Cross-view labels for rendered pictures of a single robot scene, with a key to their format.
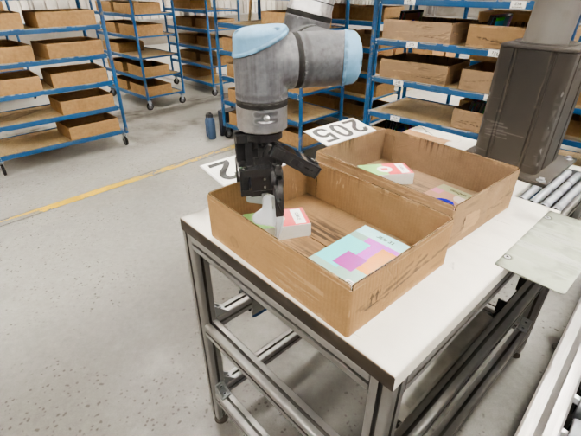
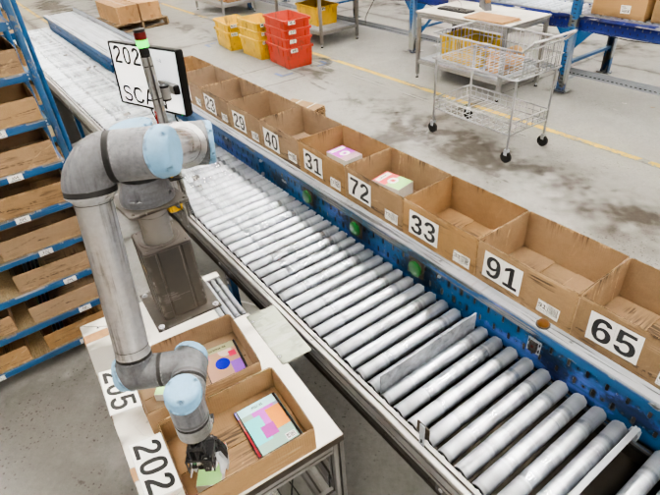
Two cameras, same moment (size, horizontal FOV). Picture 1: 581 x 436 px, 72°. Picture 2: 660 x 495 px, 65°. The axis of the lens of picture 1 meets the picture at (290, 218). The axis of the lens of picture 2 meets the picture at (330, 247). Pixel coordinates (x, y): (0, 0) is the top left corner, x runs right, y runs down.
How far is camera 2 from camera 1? 1.21 m
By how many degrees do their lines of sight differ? 63
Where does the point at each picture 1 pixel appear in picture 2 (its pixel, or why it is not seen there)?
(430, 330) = (319, 411)
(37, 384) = not seen: outside the picture
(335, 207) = not seen: hidden behind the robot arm
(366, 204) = (218, 404)
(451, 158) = (188, 337)
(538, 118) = (192, 277)
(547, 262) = (289, 343)
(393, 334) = (319, 426)
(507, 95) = (167, 277)
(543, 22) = (158, 233)
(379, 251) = (265, 412)
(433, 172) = not seen: hidden behind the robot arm
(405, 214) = (246, 386)
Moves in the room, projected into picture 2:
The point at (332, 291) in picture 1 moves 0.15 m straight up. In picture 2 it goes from (305, 440) to (301, 407)
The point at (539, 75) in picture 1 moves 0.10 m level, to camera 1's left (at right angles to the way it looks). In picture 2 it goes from (179, 258) to (167, 276)
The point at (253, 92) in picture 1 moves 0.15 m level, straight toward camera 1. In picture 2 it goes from (204, 416) to (263, 418)
